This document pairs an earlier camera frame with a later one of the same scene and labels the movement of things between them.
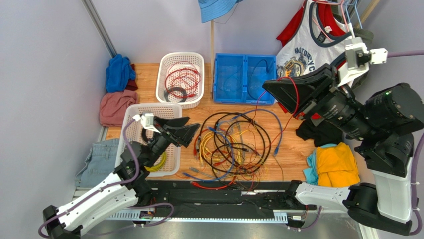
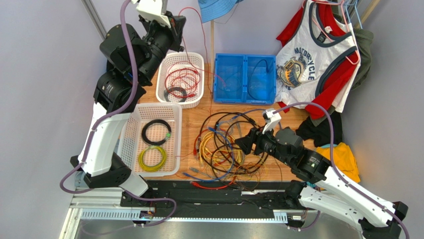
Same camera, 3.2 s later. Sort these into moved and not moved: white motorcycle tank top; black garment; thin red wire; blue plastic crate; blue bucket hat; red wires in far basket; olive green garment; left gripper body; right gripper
Moved: left gripper body; thin red wire; right gripper
Not moved: olive green garment; black garment; blue bucket hat; blue plastic crate; red wires in far basket; white motorcycle tank top
